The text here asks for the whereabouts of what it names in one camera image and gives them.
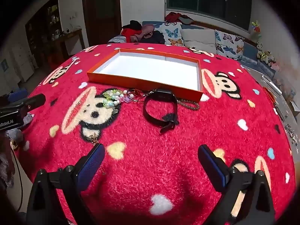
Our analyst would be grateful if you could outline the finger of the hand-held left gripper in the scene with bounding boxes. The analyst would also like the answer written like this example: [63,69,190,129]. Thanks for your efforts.
[23,94,46,110]

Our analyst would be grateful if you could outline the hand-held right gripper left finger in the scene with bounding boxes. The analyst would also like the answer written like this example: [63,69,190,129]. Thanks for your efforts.
[27,143,105,225]

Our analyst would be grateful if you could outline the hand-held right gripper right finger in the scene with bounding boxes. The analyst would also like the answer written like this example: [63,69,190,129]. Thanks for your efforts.
[197,145,276,225]

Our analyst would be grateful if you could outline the golden bead bracelet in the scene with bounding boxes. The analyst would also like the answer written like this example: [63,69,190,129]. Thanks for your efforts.
[177,100,200,110]

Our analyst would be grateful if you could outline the colourful beaded bracelet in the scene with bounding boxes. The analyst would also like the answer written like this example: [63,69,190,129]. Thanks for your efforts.
[103,89,136,109]

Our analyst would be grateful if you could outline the silver hoop ring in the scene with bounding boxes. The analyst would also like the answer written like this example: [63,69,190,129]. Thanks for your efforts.
[128,88,141,99]

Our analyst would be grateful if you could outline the thin metal bangle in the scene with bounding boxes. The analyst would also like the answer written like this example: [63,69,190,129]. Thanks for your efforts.
[131,89,157,104]

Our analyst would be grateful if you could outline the black smart watch band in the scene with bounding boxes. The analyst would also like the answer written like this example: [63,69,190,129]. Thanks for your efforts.
[143,88,180,134]

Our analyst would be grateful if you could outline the orange shallow cardboard box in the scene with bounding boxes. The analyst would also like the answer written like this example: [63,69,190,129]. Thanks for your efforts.
[87,49,203,102]

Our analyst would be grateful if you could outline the blue plastic item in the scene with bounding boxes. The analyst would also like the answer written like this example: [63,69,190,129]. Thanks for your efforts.
[8,88,29,104]

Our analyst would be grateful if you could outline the grey patterned cloth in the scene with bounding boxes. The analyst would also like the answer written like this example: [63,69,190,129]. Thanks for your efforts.
[0,112,35,188]

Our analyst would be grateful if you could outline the white cabinet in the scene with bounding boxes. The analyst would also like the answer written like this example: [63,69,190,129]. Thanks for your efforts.
[10,44,35,82]

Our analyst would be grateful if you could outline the red monkey print blanket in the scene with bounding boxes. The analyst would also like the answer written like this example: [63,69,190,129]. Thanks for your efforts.
[12,43,297,225]

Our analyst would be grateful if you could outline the dark wooden shelf cabinet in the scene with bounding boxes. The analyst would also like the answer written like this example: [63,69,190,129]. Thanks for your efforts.
[25,0,66,64]

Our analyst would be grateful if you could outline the wooden side table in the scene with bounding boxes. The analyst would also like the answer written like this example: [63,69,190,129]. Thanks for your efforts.
[53,28,86,57]

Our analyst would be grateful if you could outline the scattered small metal parts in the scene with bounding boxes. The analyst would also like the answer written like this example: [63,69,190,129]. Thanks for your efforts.
[284,124,299,146]

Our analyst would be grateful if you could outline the orange item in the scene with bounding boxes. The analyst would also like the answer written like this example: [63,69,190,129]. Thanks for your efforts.
[262,87,275,104]

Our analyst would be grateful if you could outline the small cardboard box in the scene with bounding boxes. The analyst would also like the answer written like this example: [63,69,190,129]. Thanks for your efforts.
[289,100,300,118]

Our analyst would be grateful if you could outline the dark wooden door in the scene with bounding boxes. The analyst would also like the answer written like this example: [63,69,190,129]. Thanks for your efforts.
[82,0,122,50]

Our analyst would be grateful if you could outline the red garment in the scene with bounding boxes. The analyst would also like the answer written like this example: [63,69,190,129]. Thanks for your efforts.
[122,28,142,43]

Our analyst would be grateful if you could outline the plush toy with yellow vest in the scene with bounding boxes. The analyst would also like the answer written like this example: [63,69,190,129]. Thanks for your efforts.
[256,51,269,62]

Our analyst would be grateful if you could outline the blue sofa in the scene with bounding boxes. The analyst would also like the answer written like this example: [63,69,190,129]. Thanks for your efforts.
[108,21,282,75]

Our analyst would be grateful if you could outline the butterfly print pillow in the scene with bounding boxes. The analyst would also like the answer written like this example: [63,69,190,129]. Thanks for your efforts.
[155,22,184,47]
[214,30,245,61]

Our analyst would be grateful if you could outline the black garment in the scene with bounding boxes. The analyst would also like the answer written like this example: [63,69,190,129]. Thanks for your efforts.
[122,20,143,31]

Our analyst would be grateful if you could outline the beige pillow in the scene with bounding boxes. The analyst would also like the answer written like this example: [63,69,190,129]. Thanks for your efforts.
[180,29,217,55]

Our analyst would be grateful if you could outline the pink garment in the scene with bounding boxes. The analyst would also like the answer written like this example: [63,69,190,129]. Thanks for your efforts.
[135,25,155,40]

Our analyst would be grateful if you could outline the colourful pinwheel flowers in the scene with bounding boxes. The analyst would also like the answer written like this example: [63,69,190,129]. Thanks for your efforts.
[250,21,262,40]

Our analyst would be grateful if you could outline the red clothes pile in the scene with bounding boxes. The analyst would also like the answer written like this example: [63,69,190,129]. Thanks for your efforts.
[165,12,195,25]

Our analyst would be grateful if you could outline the thin gold chain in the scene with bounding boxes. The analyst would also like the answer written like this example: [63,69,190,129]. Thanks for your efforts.
[90,133,101,146]

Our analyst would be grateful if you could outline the black cable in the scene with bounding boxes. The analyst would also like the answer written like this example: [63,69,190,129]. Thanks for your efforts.
[9,143,24,212]

